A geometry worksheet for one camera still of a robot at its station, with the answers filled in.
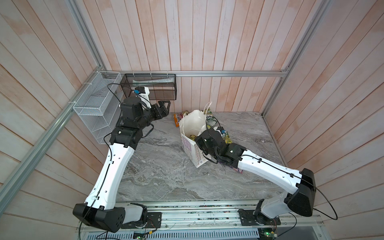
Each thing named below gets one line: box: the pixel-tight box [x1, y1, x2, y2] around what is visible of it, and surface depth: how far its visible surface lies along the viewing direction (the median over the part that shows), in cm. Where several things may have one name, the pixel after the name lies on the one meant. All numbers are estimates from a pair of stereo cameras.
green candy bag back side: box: [206, 115, 218, 129], surface depth 116 cm
